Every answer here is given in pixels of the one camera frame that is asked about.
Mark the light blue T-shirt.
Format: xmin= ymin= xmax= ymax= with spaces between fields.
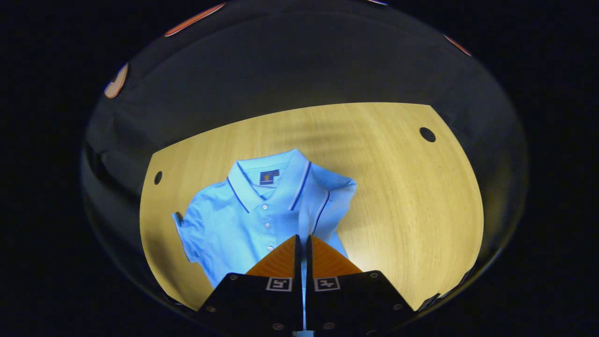
xmin=172 ymin=149 xmax=358 ymax=337

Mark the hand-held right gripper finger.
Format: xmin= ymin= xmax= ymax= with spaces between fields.
xmin=197 ymin=234 xmax=304 ymax=334
xmin=306 ymin=234 xmax=417 ymax=334

